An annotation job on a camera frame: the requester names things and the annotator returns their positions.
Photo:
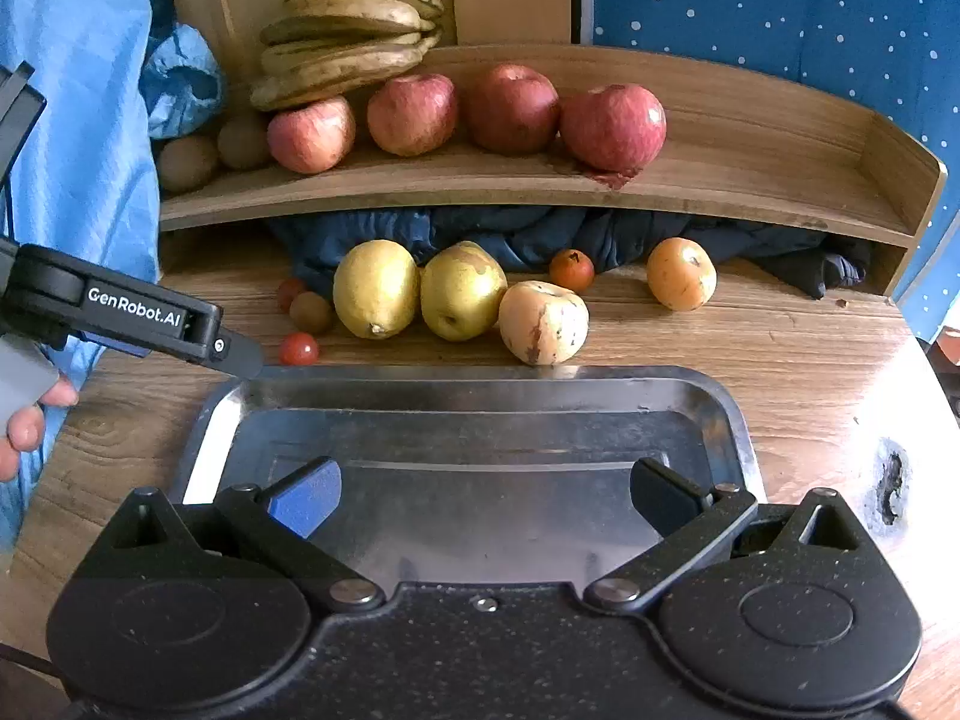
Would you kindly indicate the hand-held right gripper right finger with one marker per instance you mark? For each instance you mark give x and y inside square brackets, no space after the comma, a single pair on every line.
[664,491]

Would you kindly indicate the small orange tangerine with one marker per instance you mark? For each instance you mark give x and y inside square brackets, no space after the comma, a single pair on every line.
[571,270]

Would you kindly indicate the bunch of bananas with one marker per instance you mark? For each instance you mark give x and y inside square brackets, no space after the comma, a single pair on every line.
[352,52]

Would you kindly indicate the dark blue cloth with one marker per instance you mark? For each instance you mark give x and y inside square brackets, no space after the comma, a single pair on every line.
[525,236]

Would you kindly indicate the blue polka-dot fabric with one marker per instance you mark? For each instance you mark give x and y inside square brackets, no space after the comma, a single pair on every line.
[787,0]

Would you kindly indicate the small brown kiwi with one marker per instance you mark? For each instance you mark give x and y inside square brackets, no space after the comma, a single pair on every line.
[311,313]

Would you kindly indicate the orange-yellow round fruit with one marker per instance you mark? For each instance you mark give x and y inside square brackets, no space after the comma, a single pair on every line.
[681,274]

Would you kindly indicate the yellow lemon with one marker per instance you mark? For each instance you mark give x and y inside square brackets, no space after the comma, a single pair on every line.
[375,289]

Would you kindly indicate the wooden desk shelf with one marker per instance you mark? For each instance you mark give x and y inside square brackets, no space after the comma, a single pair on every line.
[750,165]

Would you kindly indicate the red cherry tomato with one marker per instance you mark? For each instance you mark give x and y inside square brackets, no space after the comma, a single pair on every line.
[298,349]
[289,292]

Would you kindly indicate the yellow-green pear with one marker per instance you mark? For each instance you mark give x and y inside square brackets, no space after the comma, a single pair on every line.
[461,292]

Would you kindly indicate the light blue curtain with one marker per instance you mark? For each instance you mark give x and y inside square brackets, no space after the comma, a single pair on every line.
[82,127]

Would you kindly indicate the stainless steel tray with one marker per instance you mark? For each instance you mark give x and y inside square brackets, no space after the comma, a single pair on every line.
[465,435]

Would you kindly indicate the blue plastic bag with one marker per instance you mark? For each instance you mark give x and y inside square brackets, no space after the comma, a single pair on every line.
[184,82]

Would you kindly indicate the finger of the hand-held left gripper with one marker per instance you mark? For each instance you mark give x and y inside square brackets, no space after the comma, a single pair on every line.
[240,358]

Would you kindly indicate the person's left hand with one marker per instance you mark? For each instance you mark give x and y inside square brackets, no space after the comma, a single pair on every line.
[30,427]

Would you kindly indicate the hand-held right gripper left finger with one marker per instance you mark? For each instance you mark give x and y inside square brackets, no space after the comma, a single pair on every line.
[307,501]

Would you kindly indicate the striped pepino melon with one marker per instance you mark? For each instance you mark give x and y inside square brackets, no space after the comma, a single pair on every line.
[544,322]

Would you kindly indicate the red apple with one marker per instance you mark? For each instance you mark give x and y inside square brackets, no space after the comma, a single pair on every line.
[510,109]
[311,135]
[412,116]
[613,127]

